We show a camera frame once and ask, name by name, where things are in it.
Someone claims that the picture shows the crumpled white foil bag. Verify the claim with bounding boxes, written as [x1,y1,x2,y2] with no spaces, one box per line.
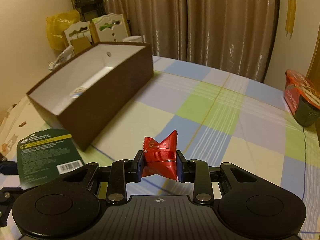
[49,45,75,71]

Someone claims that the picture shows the brown curtain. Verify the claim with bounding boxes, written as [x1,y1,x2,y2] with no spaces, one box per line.
[105,0,280,82]

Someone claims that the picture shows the red snack packet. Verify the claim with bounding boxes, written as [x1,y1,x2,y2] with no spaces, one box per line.
[142,130,178,181]

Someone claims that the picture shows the green blister card package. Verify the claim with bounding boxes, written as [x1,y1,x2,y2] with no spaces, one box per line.
[17,128,84,190]

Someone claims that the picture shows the yellow wall strips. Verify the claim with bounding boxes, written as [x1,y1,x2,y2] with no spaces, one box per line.
[285,0,297,39]

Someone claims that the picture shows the small cardboard carton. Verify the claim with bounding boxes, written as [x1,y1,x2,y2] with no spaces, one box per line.
[71,36,92,54]

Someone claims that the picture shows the red instant noodle bowl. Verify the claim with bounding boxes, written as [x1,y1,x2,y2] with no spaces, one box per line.
[284,69,319,127]

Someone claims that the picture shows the yellow plastic bag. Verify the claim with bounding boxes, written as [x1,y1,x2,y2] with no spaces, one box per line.
[46,10,80,51]

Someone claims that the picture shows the checkered tablecloth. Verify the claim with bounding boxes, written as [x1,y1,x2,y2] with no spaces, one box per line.
[0,55,320,240]

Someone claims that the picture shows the brown cardboard box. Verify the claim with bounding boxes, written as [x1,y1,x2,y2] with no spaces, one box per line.
[27,42,154,151]

